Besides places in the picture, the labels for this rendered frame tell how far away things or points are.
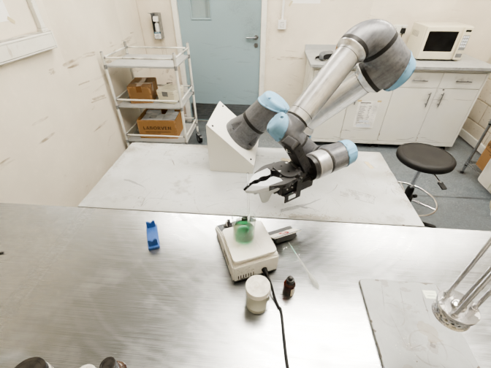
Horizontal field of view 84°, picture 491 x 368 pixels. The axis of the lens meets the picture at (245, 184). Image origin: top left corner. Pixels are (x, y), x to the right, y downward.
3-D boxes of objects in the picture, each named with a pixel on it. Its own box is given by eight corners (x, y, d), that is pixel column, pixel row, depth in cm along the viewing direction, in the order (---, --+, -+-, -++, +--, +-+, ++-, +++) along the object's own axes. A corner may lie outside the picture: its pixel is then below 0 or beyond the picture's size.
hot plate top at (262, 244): (221, 231, 77) (221, 228, 77) (261, 221, 80) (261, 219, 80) (234, 264, 68) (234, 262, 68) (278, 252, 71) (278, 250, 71)
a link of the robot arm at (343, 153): (341, 163, 85) (364, 163, 77) (315, 175, 81) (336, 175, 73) (335, 139, 84) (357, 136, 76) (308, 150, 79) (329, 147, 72)
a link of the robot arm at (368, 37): (383, -9, 74) (272, 132, 75) (404, 23, 78) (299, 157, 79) (355, 6, 85) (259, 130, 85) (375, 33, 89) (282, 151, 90)
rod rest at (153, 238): (146, 228, 89) (144, 220, 87) (157, 225, 90) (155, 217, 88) (148, 250, 82) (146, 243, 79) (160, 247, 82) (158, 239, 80)
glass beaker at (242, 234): (228, 243, 73) (227, 220, 68) (237, 227, 78) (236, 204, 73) (253, 250, 71) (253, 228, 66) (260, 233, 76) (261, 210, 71)
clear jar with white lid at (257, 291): (253, 320, 65) (253, 301, 60) (240, 299, 69) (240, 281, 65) (273, 307, 68) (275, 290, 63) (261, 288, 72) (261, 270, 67)
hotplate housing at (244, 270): (215, 231, 88) (212, 213, 83) (253, 222, 91) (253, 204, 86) (235, 291, 71) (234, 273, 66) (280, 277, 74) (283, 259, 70)
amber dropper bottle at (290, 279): (281, 296, 70) (283, 280, 66) (283, 285, 72) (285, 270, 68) (293, 299, 69) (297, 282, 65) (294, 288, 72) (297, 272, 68)
